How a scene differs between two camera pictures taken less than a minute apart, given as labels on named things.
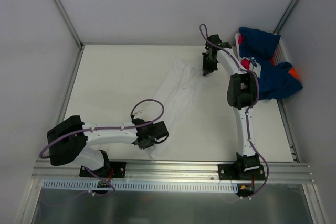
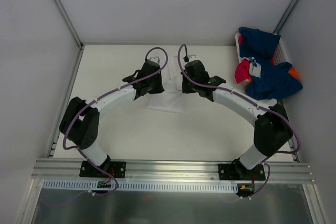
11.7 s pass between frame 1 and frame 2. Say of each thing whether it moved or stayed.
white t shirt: moved
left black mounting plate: stayed
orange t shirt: stayed
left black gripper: moved
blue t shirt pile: stayed
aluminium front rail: stayed
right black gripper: moved
